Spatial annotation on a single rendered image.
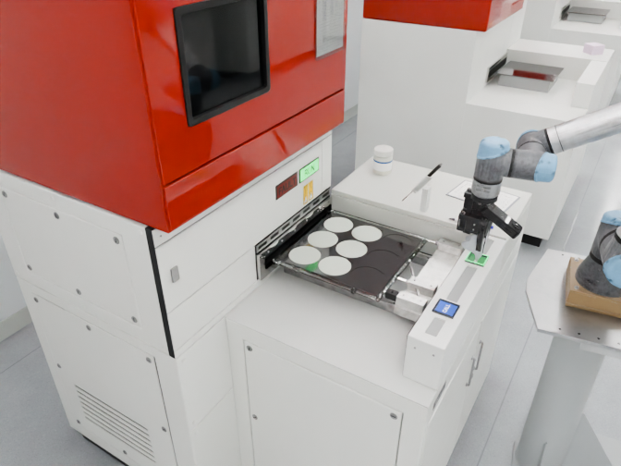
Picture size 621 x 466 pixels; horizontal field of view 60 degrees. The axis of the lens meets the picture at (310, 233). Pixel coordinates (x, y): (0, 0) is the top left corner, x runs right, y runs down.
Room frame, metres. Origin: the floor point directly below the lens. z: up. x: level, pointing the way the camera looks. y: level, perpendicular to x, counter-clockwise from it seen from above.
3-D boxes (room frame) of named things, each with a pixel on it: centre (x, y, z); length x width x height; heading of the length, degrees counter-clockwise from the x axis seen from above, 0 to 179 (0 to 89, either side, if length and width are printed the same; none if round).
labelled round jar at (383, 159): (1.86, -0.27, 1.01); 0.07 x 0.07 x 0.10
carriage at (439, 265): (1.31, -0.37, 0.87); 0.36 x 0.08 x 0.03; 148
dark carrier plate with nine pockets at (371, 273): (1.43, -0.13, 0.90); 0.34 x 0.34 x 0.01; 58
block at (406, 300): (1.18, -0.28, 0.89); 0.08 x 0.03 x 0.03; 58
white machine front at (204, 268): (1.38, 0.15, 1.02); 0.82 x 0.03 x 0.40; 148
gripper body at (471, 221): (1.30, -0.47, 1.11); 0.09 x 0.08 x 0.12; 58
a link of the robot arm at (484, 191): (1.29, -0.47, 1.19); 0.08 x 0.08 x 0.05
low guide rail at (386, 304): (1.29, -0.13, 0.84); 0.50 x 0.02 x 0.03; 58
